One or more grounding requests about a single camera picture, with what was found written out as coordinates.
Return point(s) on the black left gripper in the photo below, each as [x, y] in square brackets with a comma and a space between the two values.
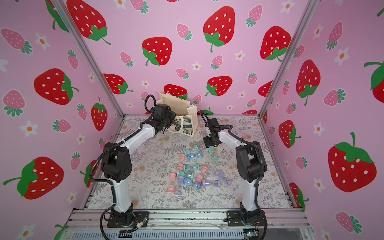
[171, 115]

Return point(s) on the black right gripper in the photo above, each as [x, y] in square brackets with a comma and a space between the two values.
[208, 140]

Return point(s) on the canvas tote bag floral print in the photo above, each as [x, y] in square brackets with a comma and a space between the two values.
[186, 120]

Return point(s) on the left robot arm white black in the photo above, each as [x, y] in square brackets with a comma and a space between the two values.
[117, 165]

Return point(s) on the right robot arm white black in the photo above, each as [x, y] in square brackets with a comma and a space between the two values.
[251, 166]

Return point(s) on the teal hourglass number five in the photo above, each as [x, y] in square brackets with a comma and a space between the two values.
[192, 151]

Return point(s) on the purple hourglass right cluster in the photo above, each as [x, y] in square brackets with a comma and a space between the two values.
[221, 176]

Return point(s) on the teal hourglass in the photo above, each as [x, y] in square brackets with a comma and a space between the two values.
[180, 174]

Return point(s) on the blue hourglass number thirty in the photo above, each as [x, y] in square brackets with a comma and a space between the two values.
[187, 182]

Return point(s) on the blue hourglass front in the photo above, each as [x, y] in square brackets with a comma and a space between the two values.
[197, 186]

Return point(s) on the pink hourglass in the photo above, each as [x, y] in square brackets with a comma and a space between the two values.
[172, 185]

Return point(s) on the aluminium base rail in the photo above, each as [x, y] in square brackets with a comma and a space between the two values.
[209, 224]

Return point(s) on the left aluminium corner post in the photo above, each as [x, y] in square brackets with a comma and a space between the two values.
[79, 39]

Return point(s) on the aluminium corner frame post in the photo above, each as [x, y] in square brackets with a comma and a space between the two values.
[296, 39]

